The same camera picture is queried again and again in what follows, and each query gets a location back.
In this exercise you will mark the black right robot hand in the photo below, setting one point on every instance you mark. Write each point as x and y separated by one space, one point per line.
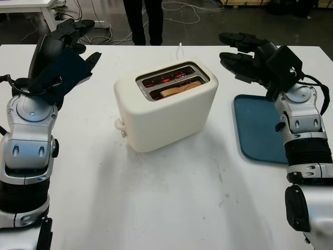
262 60

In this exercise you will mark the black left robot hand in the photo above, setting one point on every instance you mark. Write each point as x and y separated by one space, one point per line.
46 52

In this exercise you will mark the toast slice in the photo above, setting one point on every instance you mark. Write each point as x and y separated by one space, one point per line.
177 89

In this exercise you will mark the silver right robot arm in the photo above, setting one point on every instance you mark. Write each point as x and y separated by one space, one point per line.
301 122

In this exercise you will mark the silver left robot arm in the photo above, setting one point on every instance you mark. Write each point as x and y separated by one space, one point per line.
28 145

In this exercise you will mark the person beige coat black trousers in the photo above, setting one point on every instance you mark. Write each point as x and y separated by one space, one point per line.
138 23

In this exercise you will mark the cream white toaster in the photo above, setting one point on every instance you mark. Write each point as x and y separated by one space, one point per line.
166 122

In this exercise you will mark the white desk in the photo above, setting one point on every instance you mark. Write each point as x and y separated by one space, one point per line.
46 13

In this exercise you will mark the wooden pallet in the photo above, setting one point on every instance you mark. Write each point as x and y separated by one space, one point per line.
242 2

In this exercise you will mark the blue plastic tray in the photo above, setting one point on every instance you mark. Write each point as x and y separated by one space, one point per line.
255 130

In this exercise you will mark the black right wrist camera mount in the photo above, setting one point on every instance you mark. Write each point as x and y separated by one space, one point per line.
284 66

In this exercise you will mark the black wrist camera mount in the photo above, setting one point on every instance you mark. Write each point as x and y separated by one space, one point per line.
70 67
284 66

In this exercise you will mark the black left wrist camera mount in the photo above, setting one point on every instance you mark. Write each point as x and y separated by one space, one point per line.
70 67

